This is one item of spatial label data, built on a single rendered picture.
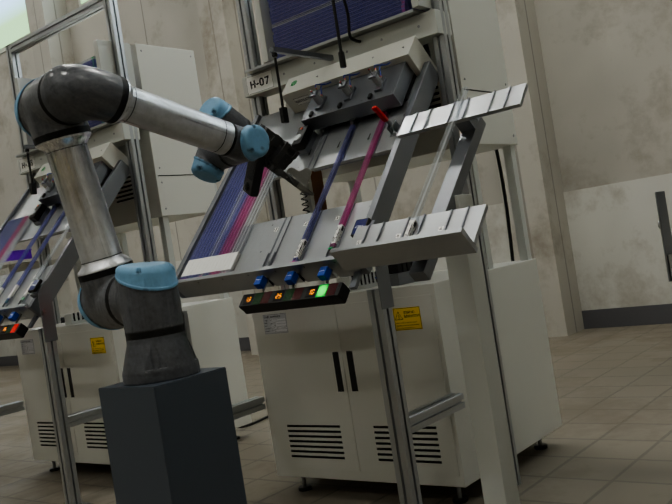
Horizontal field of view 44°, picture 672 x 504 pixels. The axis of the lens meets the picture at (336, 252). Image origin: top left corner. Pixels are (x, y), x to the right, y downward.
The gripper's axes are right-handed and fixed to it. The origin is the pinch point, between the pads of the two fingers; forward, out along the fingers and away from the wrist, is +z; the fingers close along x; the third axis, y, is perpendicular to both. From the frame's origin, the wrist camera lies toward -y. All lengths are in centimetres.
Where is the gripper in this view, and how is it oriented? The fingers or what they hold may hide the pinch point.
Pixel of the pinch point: (298, 187)
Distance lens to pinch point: 218.5
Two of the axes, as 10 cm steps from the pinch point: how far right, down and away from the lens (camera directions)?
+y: 6.0, -8.0, -0.3
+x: -5.2, -4.1, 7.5
